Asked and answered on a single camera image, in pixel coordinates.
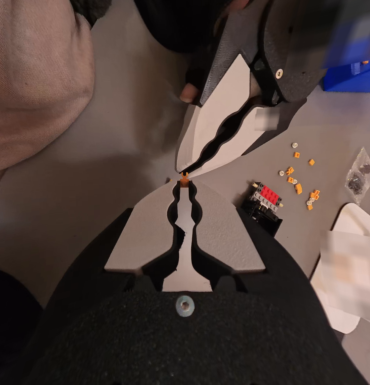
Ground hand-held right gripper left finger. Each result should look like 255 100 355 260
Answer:
104 181 187 292

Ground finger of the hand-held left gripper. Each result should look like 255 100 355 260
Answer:
175 54 255 174
185 104 282 178

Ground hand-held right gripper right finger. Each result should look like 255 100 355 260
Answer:
189 181 267 292

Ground orange black lego car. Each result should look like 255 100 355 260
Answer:
241 180 284 238

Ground person's left forearm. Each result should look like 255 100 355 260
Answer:
133 0 232 55

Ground scattered orange white lego pieces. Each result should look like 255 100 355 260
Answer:
278 142 321 211

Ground person's left hand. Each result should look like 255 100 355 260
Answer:
179 83 203 104

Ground blue plastic bin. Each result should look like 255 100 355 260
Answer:
322 56 370 92

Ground clear bag of dark pieces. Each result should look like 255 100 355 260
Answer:
344 147 370 206

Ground white book stand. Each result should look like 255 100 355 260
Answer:
310 202 370 335

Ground beige hooded sweatshirt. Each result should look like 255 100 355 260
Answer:
0 0 96 191

